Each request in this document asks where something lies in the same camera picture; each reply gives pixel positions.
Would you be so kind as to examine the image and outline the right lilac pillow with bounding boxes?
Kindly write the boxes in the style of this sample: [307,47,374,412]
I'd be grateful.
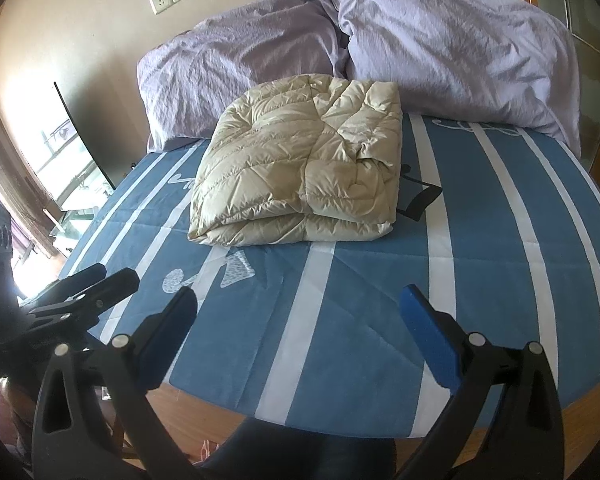
[332,0,577,155]

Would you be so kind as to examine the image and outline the black framed window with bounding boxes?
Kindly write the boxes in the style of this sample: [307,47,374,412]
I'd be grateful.
[14,84,114,248]

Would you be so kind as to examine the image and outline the blue white striped bed sheet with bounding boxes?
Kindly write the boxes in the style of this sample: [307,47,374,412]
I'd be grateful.
[64,116,600,438]

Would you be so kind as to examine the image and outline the lilac pillow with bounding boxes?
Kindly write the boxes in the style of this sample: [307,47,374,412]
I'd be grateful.
[136,0,348,153]
[332,0,577,155]

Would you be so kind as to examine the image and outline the left lilac pillow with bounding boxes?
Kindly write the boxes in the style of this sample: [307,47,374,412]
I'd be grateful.
[136,0,348,153]

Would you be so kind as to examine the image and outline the cream quilted down jacket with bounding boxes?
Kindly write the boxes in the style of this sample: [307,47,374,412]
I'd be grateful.
[188,74,402,247]

